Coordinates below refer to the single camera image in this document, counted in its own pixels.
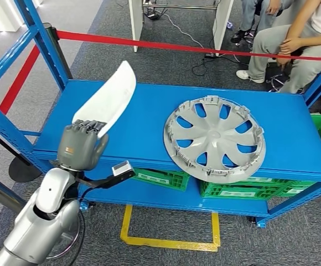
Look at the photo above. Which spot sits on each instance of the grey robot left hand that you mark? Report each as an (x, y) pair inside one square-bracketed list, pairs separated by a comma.
[(77, 148)]

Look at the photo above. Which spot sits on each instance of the white plastic panel part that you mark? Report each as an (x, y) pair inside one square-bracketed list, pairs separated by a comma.
[(108, 99)]

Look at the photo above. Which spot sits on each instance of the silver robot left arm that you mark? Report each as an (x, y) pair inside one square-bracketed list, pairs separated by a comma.
[(52, 191)]

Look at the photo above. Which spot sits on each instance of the blue metal shelf rack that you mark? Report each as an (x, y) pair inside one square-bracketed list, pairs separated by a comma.
[(177, 110)]

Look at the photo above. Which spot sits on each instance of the black pole stanchion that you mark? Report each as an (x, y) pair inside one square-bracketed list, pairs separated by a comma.
[(25, 170)]

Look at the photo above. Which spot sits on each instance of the red barrier belt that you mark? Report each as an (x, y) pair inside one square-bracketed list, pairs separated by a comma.
[(149, 44), (14, 88)]

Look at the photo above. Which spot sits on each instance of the chrome stanchion with round base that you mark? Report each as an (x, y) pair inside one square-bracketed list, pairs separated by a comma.
[(2, 192)]

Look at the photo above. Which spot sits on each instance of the grey plastic wheel hubcap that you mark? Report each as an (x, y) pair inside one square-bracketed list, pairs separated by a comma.
[(215, 137)]

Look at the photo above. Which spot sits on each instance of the black power strip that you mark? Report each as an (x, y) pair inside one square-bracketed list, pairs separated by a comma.
[(212, 56)]

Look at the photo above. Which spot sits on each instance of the small purple object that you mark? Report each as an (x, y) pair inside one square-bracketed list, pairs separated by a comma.
[(229, 25)]

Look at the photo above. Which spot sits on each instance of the person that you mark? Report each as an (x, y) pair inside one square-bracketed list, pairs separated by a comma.
[(248, 14), (268, 40)]

